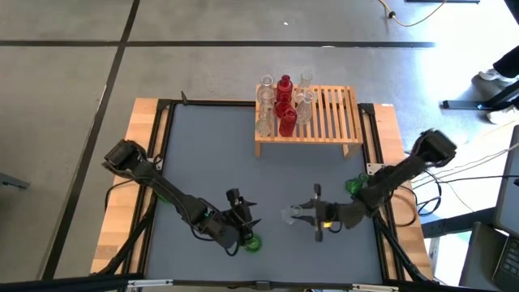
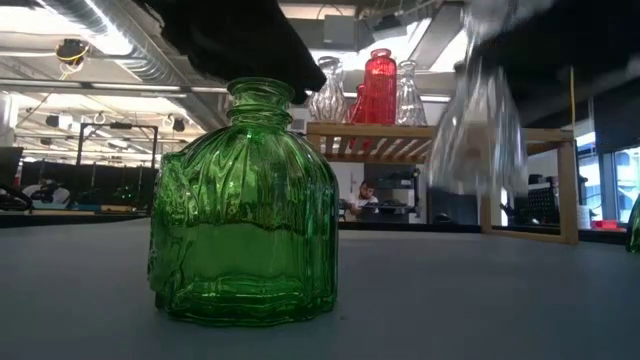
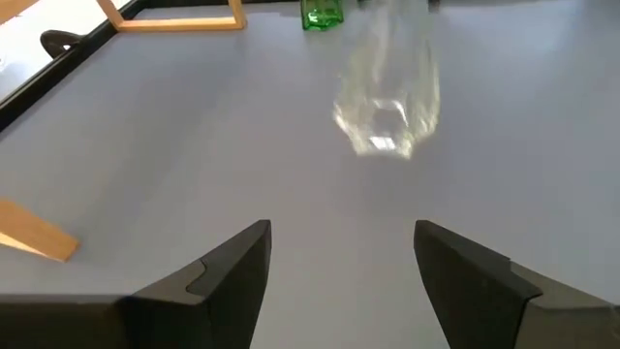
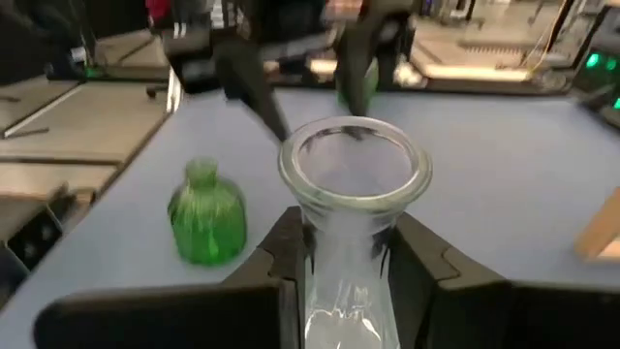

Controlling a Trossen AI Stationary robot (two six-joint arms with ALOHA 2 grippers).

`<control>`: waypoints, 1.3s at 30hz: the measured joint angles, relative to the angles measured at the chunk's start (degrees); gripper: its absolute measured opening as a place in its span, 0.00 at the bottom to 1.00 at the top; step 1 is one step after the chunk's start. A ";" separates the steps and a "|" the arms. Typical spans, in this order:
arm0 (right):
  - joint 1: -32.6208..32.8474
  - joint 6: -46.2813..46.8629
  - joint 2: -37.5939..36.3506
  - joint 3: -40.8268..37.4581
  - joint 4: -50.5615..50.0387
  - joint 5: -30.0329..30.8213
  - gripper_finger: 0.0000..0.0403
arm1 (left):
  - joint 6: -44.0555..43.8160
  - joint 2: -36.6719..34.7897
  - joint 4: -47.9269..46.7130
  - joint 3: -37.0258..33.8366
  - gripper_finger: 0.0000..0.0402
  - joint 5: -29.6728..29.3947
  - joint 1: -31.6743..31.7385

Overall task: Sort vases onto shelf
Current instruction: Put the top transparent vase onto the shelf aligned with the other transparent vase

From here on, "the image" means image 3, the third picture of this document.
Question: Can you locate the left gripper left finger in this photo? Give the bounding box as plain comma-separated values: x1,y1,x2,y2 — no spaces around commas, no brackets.
0,220,272,349

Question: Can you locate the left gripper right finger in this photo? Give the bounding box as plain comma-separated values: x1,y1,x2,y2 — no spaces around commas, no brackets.
414,220,620,349

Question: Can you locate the green patterned glass vase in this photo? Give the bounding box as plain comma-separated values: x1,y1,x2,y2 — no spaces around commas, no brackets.
299,0,346,32

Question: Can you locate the black curved clip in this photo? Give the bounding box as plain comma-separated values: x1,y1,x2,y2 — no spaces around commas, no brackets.
40,28,84,60

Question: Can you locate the black table frame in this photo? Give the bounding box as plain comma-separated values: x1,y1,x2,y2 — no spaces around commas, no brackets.
0,0,304,135

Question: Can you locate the tall clear glass carafe vase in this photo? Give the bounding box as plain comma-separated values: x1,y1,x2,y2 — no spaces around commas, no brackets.
331,0,442,161

